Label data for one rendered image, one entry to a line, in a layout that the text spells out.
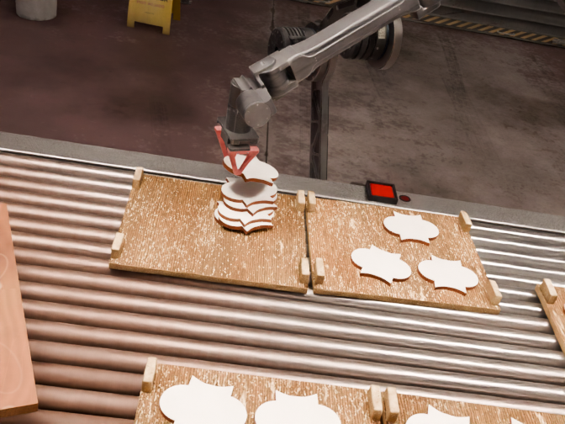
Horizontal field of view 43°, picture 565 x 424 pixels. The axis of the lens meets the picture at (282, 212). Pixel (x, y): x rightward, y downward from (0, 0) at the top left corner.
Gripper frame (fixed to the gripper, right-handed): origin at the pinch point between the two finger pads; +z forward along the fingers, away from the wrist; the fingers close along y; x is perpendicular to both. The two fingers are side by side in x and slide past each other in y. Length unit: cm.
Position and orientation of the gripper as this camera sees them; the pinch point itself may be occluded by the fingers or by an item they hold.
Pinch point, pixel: (232, 163)
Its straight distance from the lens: 162.0
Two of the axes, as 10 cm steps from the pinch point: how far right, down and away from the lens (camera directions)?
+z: -1.6, 8.2, 5.5
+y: 3.6, 5.7, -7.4
